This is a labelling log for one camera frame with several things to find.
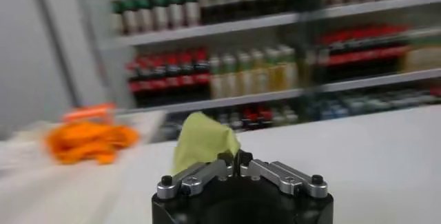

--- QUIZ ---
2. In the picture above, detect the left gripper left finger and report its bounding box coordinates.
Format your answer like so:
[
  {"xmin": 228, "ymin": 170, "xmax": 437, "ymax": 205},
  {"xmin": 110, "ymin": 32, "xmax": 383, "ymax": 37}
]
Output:
[{"xmin": 156, "ymin": 152, "xmax": 235, "ymax": 201}]

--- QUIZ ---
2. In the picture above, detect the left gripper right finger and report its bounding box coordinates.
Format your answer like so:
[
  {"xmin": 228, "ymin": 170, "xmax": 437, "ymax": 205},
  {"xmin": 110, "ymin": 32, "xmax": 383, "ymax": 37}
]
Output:
[{"xmin": 237, "ymin": 149, "xmax": 329, "ymax": 199}]

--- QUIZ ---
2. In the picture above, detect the yellow-green T-shirt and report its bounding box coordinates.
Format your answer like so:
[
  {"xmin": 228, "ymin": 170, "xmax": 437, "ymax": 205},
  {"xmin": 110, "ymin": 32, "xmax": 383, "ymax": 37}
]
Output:
[{"xmin": 171, "ymin": 111, "xmax": 241, "ymax": 175}]

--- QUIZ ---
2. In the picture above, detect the yellow tea bottle green label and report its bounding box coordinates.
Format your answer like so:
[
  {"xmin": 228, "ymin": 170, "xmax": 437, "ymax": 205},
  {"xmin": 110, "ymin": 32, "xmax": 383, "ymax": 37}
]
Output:
[
  {"xmin": 209, "ymin": 56, "xmax": 224, "ymax": 99},
  {"xmin": 222, "ymin": 54, "xmax": 238, "ymax": 98},
  {"xmin": 265, "ymin": 48, "xmax": 283, "ymax": 92},
  {"xmin": 251, "ymin": 49, "xmax": 268, "ymax": 94},
  {"xmin": 236, "ymin": 52, "xmax": 254, "ymax": 96},
  {"xmin": 280, "ymin": 45, "xmax": 299, "ymax": 90}
]

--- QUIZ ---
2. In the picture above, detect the red cap cola bottle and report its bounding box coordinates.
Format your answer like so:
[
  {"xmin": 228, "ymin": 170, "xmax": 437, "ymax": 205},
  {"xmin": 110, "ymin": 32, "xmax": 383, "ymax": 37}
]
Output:
[
  {"xmin": 151, "ymin": 54, "xmax": 166, "ymax": 89},
  {"xmin": 192, "ymin": 48, "xmax": 211, "ymax": 85},
  {"xmin": 164, "ymin": 52, "xmax": 180, "ymax": 88},
  {"xmin": 178, "ymin": 50, "xmax": 194, "ymax": 86},
  {"xmin": 126, "ymin": 59, "xmax": 141, "ymax": 92},
  {"xmin": 139, "ymin": 57, "xmax": 153, "ymax": 91}
]

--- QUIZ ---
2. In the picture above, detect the crumpled orange cloth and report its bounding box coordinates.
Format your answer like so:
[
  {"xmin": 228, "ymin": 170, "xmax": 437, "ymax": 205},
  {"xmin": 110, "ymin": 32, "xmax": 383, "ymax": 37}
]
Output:
[{"xmin": 44, "ymin": 120, "xmax": 141, "ymax": 165}]

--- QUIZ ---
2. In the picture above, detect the orange and white box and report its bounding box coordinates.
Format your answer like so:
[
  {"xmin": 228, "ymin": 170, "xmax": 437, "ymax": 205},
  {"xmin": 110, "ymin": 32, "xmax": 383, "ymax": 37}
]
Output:
[{"xmin": 61, "ymin": 103, "xmax": 116, "ymax": 125}]

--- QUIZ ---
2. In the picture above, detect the right drinks shelf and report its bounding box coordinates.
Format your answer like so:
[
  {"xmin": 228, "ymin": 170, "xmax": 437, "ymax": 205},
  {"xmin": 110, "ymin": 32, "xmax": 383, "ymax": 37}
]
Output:
[{"xmin": 85, "ymin": 0, "xmax": 441, "ymax": 133}]

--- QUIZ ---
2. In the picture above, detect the green cap brown drink bottle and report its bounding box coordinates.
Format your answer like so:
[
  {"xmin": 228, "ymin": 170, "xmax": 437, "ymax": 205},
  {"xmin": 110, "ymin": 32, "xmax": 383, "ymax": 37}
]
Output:
[
  {"xmin": 136, "ymin": 0, "xmax": 154, "ymax": 32},
  {"xmin": 110, "ymin": 0, "xmax": 125, "ymax": 35},
  {"xmin": 122, "ymin": 0, "xmax": 139, "ymax": 34},
  {"xmin": 151, "ymin": 0, "xmax": 170, "ymax": 30},
  {"xmin": 181, "ymin": 0, "xmax": 201, "ymax": 26},
  {"xmin": 167, "ymin": 0, "xmax": 185, "ymax": 29}
]

